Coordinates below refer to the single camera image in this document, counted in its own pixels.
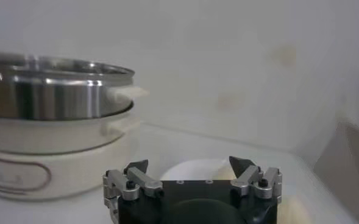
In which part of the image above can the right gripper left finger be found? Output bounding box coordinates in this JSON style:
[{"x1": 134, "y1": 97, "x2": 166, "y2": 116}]
[{"x1": 102, "y1": 159, "x2": 164, "y2": 224}]

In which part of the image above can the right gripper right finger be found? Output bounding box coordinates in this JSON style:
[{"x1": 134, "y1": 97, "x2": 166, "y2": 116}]
[{"x1": 229, "y1": 156, "x2": 283, "y2": 205}]

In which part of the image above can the stainless steel steamer basket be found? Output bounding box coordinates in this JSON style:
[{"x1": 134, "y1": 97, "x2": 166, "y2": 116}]
[{"x1": 0, "y1": 51, "x2": 151, "y2": 121}]

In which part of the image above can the white round plate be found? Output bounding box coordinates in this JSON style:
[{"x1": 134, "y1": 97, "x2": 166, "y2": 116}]
[{"x1": 160, "y1": 158, "x2": 238, "y2": 182}]

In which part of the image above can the cream electric cooking pot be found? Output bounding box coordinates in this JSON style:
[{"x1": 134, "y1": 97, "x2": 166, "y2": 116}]
[{"x1": 0, "y1": 105, "x2": 142, "y2": 201}]

